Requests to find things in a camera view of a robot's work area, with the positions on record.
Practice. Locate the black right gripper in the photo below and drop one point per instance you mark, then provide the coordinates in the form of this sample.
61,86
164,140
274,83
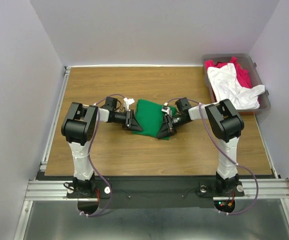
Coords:
167,128

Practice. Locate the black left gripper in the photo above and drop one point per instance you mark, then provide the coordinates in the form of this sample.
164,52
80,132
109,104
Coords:
130,121

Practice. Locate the green t shirt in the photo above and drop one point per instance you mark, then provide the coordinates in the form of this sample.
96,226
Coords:
149,116

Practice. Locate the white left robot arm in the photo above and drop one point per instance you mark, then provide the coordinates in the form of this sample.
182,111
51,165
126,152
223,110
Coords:
79,128

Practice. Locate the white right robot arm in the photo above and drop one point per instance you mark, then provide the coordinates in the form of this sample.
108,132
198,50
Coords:
224,126

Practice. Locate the white t shirt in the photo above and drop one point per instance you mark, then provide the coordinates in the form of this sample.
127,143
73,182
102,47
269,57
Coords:
225,85

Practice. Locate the clear plastic bin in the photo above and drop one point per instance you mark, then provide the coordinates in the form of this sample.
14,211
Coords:
246,63

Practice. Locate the red t shirt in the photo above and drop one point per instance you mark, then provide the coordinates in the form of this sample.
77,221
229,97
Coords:
243,75

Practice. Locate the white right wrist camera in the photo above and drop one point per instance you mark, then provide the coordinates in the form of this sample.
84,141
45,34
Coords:
168,110

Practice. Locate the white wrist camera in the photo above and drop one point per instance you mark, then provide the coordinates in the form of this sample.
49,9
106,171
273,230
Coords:
168,110
127,102

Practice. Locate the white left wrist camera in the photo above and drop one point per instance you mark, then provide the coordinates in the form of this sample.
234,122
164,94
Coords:
127,102

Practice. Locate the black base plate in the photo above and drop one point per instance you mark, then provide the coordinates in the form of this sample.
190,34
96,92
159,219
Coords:
154,203

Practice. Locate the aluminium frame rail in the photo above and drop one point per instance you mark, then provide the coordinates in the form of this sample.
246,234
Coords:
146,187

